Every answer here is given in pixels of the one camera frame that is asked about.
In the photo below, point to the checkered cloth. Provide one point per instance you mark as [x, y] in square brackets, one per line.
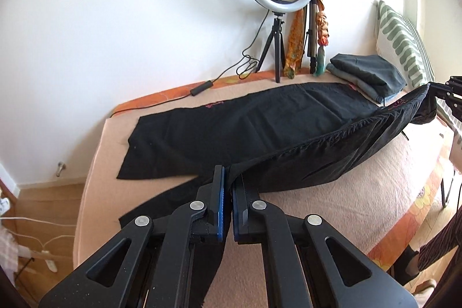
[9, 251]

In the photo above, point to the green striped white pillow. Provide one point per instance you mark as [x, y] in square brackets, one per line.
[399, 43]

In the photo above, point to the orange patterned cloth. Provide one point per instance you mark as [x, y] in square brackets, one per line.
[295, 49]

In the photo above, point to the black pants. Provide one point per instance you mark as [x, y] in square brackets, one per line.
[290, 137]

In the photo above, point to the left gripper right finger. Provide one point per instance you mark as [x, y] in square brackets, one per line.
[307, 262]

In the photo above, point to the folded dark clothes stack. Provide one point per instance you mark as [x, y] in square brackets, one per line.
[373, 75]

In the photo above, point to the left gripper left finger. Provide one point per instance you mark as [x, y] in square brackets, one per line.
[165, 262]

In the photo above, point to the black tripod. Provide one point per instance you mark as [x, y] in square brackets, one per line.
[276, 37]

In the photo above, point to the folded black tripod stick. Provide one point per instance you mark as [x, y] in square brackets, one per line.
[312, 36]

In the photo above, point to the orange floral bed sheet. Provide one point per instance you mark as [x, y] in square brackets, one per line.
[313, 147]

